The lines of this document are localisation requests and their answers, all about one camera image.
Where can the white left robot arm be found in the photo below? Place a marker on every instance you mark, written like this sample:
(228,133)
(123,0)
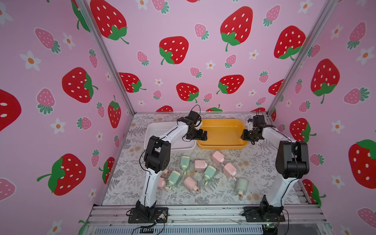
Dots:
(157,154)

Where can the floral patterned table mat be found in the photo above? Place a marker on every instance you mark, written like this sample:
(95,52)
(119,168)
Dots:
(254,163)

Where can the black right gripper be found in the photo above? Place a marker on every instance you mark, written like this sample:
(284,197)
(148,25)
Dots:
(250,135)

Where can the green sharpener upper middle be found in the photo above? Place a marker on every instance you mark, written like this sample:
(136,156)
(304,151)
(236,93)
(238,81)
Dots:
(185,164)

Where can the white plastic storage box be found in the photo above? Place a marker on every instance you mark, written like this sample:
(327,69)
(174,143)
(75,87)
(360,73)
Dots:
(173,132)

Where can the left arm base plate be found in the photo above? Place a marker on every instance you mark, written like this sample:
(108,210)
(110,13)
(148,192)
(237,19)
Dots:
(141,214)

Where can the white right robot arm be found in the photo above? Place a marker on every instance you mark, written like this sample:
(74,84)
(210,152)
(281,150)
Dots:
(291,163)

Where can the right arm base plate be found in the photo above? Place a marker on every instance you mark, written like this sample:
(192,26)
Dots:
(264,213)

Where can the yellow plastic storage box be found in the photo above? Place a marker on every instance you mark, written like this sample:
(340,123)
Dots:
(223,134)

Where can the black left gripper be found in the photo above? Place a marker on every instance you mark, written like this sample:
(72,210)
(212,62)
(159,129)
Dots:
(199,136)

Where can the green sharpener lower left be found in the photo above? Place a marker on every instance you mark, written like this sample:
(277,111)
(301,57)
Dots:
(174,179)

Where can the green sharpener centre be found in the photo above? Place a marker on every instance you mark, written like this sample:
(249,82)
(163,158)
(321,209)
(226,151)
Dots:
(209,174)

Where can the aluminium front rail frame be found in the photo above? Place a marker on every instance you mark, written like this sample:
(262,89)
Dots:
(208,220)

